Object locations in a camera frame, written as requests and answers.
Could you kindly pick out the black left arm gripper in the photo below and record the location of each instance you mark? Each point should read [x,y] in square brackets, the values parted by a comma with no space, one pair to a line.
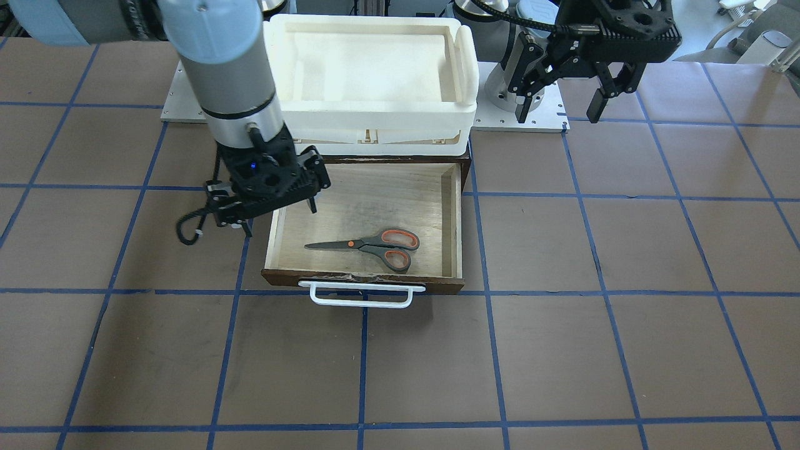
[542,51]

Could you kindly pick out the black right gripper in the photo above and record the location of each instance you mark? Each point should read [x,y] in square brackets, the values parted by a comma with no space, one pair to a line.
[234,165]

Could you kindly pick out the wooden drawer with white handle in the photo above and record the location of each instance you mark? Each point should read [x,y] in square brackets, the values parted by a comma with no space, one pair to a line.
[366,198]

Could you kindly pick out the grey orange handled scissors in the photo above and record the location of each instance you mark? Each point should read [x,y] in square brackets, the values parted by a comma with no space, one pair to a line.
[392,246]

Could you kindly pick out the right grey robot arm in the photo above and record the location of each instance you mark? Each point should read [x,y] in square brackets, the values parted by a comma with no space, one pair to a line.
[221,49]

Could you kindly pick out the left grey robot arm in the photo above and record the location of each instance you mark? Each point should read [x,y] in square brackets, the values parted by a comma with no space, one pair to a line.
[493,37]

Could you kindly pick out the white plastic tray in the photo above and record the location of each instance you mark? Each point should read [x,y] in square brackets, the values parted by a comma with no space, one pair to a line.
[375,86]

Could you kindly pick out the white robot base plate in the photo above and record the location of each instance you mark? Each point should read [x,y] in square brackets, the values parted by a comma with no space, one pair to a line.
[181,105]

